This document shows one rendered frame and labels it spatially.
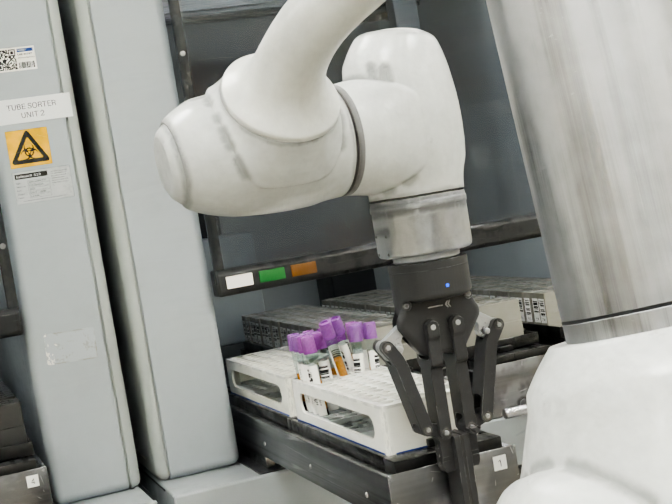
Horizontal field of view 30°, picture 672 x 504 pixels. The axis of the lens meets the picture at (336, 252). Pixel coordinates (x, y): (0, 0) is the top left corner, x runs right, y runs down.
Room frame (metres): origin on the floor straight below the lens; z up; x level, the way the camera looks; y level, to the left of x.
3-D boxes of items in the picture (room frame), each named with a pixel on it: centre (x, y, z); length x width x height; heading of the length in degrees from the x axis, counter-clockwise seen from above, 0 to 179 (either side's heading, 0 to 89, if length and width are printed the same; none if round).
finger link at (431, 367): (1.16, -0.07, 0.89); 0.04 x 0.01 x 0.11; 19
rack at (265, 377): (1.66, 0.09, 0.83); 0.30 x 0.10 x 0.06; 19
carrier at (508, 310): (1.78, -0.19, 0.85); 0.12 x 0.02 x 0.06; 108
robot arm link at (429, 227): (1.17, -0.08, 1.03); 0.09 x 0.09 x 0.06
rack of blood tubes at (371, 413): (1.36, -0.02, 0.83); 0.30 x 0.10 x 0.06; 19
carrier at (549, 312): (1.83, -0.34, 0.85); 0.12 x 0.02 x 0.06; 108
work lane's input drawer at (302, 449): (1.49, 0.03, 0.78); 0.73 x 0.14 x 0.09; 19
